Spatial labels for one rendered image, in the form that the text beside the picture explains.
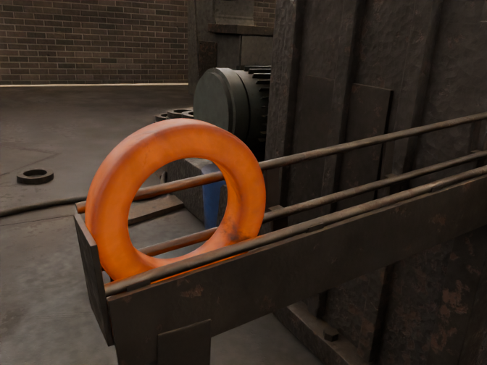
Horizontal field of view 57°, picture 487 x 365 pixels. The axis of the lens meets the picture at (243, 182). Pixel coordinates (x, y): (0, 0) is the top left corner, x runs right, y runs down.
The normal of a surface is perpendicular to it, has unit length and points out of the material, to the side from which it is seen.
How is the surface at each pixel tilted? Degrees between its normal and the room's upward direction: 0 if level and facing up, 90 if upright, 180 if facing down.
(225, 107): 90
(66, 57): 90
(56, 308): 0
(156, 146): 90
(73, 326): 0
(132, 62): 90
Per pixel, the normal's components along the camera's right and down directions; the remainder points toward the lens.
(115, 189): 0.50, 0.30
